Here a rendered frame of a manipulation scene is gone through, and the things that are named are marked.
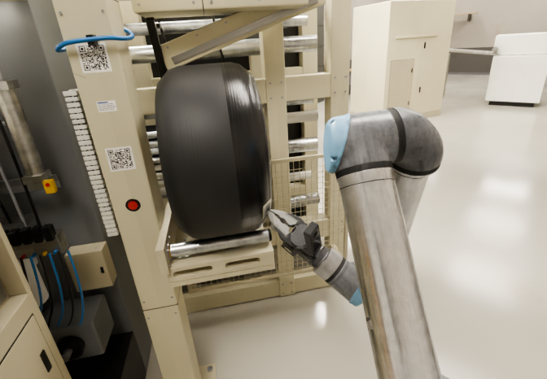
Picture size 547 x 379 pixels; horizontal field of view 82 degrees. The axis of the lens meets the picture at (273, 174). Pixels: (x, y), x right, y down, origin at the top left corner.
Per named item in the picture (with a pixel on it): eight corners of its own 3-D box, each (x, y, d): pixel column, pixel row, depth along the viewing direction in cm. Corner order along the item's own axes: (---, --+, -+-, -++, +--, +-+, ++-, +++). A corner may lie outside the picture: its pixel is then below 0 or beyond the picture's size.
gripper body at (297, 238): (278, 245, 99) (308, 271, 97) (286, 237, 91) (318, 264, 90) (291, 228, 103) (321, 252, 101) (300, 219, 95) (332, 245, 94)
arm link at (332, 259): (331, 277, 88) (347, 251, 93) (317, 265, 89) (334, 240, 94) (319, 282, 96) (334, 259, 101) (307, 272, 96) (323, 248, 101)
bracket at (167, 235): (160, 276, 101) (154, 250, 97) (172, 215, 137) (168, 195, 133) (171, 274, 102) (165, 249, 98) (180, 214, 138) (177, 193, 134)
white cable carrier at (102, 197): (107, 237, 106) (62, 91, 87) (111, 228, 110) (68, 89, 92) (121, 234, 106) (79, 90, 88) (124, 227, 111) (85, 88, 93)
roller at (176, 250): (165, 253, 102) (166, 241, 105) (168, 261, 105) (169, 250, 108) (272, 235, 107) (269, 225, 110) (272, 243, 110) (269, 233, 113)
